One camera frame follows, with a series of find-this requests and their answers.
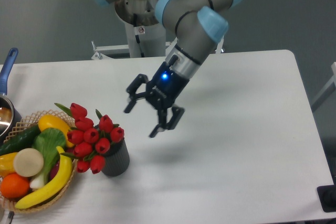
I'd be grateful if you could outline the woven wicker basket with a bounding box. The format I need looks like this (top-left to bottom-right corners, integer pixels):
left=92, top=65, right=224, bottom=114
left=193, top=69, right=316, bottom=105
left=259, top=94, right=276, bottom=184
left=1, top=110, right=77, bottom=214

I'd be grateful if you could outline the red tulip bouquet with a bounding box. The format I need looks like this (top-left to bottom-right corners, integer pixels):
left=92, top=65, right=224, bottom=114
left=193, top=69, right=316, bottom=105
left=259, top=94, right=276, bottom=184
left=55, top=103, right=119, bottom=173

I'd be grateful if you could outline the blue handled saucepan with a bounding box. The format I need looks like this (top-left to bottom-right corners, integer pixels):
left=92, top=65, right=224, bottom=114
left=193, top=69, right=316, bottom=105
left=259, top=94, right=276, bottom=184
left=1, top=48, right=22, bottom=145

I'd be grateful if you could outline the purple red vegetable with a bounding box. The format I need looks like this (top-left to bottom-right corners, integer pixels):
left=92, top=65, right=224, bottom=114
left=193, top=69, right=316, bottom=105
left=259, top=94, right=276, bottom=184
left=49, top=147, right=74, bottom=180

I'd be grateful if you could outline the yellow squash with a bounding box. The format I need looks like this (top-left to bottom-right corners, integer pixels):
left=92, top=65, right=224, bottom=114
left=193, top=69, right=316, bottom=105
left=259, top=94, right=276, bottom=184
left=38, top=114, right=74, bottom=148

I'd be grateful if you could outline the green bok choy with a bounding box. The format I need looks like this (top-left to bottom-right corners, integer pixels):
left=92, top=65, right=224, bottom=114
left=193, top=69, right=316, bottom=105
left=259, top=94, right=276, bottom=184
left=30, top=128, right=66, bottom=190

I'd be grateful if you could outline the white frame at right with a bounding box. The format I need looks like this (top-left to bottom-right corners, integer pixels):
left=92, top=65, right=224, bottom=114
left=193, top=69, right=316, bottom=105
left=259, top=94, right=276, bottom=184
left=310, top=62, right=335, bottom=113

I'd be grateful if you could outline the dark grey ribbed vase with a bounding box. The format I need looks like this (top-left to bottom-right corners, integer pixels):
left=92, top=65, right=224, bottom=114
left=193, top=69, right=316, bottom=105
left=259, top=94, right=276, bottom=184
left=90, top=126, right=130, bottom=177

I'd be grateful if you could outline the orange fruit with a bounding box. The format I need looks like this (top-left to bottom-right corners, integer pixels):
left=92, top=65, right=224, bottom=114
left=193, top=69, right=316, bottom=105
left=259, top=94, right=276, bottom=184
left=1, top=173, right=30, bottom=199

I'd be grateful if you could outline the green cucumber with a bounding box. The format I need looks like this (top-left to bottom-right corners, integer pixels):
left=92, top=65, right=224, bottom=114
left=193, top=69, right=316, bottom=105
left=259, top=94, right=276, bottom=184
left=1, top=125, right=41, bottom=155

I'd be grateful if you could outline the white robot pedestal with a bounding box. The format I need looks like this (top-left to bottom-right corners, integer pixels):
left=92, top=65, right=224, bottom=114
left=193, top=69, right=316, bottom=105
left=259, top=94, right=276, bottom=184
left=92, top=0, right=176, bottom=60

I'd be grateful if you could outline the yellow bell pepper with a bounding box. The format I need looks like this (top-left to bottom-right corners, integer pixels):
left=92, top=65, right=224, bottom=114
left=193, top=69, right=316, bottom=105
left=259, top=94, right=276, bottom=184
left=0, top=152, right=18, bottom=177

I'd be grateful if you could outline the beige round slice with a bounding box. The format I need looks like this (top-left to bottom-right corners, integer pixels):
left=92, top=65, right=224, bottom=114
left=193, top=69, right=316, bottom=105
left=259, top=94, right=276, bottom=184
left=13, top=148, right=44, bottom=177

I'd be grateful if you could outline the black device at edge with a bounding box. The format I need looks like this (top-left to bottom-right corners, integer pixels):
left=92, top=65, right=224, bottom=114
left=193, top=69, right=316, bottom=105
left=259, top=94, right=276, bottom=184
left=317, top=185, right=335, bottom=212

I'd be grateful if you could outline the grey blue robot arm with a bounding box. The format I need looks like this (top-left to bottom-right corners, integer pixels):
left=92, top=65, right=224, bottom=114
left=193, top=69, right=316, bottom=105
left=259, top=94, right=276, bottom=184
left=95, top=0, right=242, bottom=137

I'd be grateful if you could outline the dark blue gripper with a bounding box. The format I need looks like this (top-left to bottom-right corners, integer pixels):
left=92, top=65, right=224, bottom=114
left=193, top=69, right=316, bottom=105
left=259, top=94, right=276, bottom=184
left=124, top=45, right=201, bottom=137

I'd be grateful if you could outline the yellow banana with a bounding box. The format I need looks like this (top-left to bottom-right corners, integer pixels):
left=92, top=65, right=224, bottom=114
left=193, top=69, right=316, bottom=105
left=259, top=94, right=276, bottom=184
left=15, top=146, right=72, bottom=209

